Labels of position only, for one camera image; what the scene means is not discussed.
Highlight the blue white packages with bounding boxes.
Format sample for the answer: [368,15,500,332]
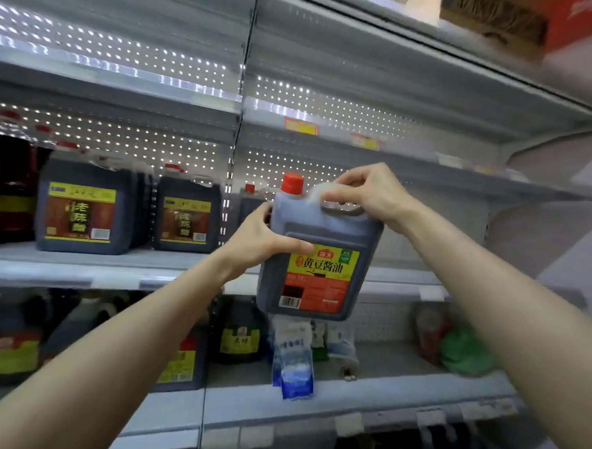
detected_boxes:
[265,314,364,405]

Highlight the square soy sauce jug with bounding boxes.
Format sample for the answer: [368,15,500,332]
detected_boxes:
[153,324,211,395]

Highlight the white metal store shelving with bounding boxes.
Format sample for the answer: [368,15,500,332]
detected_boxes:
[0,0,592,449]

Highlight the vinegar jug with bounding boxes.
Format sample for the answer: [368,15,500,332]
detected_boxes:
[34,149,150,258]

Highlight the person's right hand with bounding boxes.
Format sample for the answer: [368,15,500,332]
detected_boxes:
[309,159,419,234]

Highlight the row of dark red-capped bottles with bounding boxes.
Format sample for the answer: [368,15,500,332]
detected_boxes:
[0,117,45,252]

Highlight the small pink yellow price tag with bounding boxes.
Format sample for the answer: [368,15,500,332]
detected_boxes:
[285,118,321,137]
[350,134,382,152]

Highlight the person's left forearm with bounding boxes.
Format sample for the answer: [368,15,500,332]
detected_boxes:
[0,241,241,449]

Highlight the round soy jug gold cap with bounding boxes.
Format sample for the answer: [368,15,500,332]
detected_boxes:
[0,296,48,388]

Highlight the dark jug yellow green label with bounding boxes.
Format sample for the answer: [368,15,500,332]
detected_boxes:
[216,297,270,365]

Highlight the black jug brown gold label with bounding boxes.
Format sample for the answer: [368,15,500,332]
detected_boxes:
[154,163,226,256]

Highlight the person's left hand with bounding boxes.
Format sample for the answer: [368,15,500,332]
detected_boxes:
[217,198,318,284]

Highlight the person's right forearm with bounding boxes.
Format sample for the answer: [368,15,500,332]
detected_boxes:
[378,199,592,449]

